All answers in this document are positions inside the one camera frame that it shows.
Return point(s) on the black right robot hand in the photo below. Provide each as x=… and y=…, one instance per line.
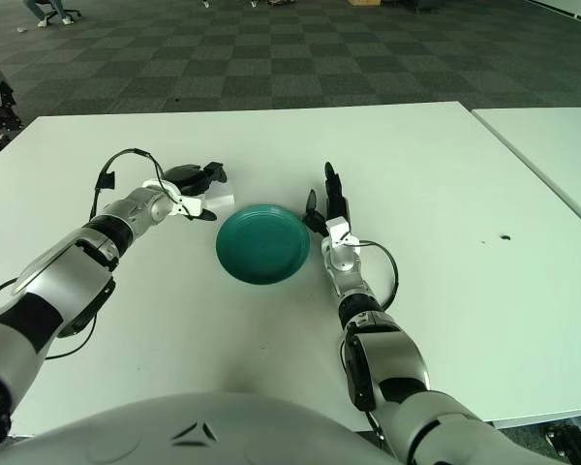
x=336, y=201

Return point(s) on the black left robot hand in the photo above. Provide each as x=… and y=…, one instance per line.
x=189, y=176

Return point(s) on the white charger block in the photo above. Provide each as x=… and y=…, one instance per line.
x=223, y=198

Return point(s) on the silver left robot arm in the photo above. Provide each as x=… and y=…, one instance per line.
x=63, y=276

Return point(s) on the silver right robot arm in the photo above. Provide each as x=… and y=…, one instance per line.
x=394, y=353

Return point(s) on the teal round plate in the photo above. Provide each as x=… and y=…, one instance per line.
x=261, y=244

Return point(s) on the chair casters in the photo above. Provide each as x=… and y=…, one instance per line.
x=205, y=3

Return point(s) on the small floor clutter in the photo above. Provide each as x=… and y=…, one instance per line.
x=281, y=2

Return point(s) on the cardboard box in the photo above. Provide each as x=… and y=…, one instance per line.
x=365, y=3

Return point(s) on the black swivel chair base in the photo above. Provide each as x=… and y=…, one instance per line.
x=72, y=12

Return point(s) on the seated person legs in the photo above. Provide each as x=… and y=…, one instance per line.
x=43, y=9

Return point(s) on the white table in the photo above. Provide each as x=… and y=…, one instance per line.
x=557, y=145

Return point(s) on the silver robot torso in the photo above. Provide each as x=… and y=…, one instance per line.
x=198, y=431

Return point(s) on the black table foot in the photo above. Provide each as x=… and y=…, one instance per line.
x=566, y=438

